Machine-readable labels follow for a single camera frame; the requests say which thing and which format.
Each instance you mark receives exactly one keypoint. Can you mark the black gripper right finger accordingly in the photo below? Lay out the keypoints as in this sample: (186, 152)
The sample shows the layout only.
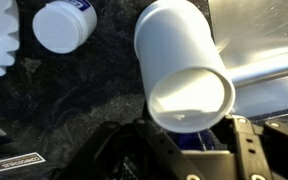
(277, 153)

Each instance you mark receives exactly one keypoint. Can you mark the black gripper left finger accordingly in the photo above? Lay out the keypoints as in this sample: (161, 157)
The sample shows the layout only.
(130, 153)

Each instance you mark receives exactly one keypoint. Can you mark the white plastic cup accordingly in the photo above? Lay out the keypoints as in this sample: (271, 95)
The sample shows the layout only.
(177, 56)

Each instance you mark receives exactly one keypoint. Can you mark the stainless steel sink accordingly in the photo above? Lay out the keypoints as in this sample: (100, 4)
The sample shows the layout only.
(264, 36)

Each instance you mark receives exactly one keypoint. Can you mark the compostables label sign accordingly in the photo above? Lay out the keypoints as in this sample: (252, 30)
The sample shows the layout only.
(12, 163)

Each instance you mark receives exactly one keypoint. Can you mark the small white bottle blue label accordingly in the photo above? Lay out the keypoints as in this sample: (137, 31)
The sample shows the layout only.
(60, 26)

